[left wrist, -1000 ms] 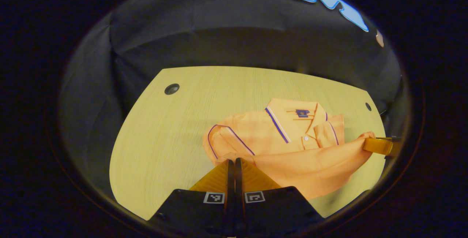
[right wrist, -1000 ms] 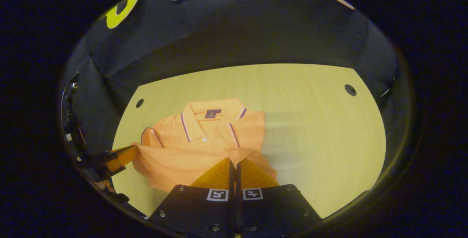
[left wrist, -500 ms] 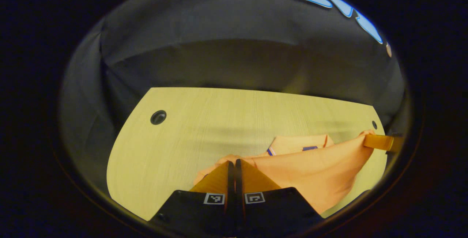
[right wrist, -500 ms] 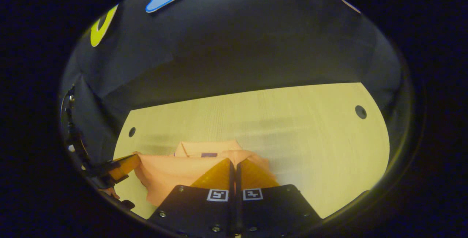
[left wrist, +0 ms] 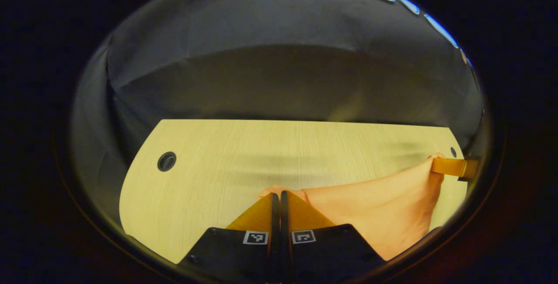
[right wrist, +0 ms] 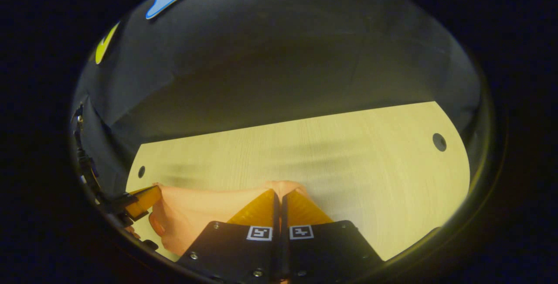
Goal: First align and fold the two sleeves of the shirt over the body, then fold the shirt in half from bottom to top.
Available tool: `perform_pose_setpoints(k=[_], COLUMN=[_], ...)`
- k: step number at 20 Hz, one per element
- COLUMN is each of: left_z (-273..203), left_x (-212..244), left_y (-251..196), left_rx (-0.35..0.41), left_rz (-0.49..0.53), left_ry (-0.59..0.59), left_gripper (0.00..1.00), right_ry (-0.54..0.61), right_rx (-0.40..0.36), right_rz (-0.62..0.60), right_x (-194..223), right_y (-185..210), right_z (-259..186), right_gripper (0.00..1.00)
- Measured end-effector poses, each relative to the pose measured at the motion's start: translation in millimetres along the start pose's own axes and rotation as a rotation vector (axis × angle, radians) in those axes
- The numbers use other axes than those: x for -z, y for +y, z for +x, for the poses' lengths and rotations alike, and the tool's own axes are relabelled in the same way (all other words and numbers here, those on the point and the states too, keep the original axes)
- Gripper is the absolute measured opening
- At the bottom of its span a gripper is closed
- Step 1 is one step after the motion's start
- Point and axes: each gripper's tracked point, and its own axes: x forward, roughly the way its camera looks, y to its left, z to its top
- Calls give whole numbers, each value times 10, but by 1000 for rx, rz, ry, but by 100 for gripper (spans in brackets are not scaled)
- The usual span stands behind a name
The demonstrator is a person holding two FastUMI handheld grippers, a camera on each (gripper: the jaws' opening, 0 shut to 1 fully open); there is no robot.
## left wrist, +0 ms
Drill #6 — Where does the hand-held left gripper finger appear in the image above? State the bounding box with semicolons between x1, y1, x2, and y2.
176;193;280;284
280;191;387;284

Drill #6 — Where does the orange T-shirt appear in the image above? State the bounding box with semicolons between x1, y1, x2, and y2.
256;153;445;261

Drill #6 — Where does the black backdrop cloth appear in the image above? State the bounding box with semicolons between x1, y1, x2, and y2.
72;0;487;232

